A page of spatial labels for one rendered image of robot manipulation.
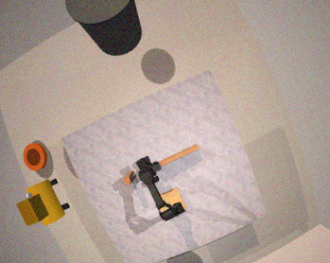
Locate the light wooden plank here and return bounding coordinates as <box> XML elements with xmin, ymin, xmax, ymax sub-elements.
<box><xmin>159</xmin><ymin>145</ymin><xmax>199</xmax><ymax>167</ymax></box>

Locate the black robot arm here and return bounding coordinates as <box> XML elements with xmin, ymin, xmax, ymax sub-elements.
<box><xmin>136</xmin><ymin>158</ymin><xmax>185</xmax><ymax>221</ymax></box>

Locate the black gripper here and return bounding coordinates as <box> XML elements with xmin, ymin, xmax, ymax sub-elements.
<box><xmin>144</xmin><ymin>156</ymin><xmax>159</xmax><ymax>183</ymax></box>

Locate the wooden post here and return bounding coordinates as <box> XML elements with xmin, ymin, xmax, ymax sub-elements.
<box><xmin>122</xmin><ymin>171</ymin><xmax>136</xmax><ymax>185</ymax></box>

